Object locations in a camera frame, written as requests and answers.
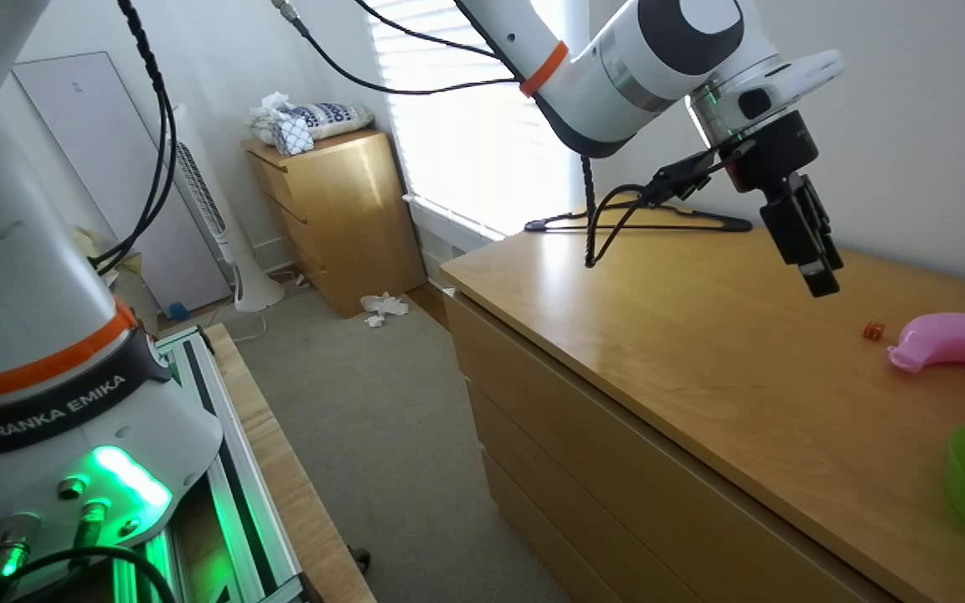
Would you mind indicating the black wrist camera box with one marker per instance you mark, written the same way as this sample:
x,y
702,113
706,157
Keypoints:
x,y
689,176

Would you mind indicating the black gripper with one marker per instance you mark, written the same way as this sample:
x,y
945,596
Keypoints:
x,y
776,151

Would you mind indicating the small wooden nightstand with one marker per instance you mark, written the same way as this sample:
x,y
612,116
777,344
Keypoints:
x,y
351,219

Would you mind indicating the pile of folded clothes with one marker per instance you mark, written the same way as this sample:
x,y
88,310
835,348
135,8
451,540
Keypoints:
x,y
299,123

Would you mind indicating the white window blinds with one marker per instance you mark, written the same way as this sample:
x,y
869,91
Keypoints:
x,y
470,146

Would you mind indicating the small orange object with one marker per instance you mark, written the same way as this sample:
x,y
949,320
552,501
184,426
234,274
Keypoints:
x,y
873,331

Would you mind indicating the crumpled white paper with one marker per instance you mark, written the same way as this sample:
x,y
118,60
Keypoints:
x,y
384,307

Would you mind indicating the pink curved toy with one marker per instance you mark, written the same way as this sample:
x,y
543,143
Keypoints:
x,y
954,338

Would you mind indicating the black clothes hanger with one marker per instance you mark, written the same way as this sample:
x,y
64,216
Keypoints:
x,y
572,223

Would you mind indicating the large wooden dresser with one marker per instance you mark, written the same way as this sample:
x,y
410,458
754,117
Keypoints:
x,y
728,403

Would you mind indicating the white leaning panel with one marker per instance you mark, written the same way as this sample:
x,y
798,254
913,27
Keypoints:
x,y
83,146

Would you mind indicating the wooden robot mount table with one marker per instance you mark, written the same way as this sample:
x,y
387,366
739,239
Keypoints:
x,y
270,471

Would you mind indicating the white tower fan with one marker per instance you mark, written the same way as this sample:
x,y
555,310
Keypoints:
x,y
215,223

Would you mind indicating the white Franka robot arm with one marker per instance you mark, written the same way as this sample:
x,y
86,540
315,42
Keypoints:
x,y
26,290

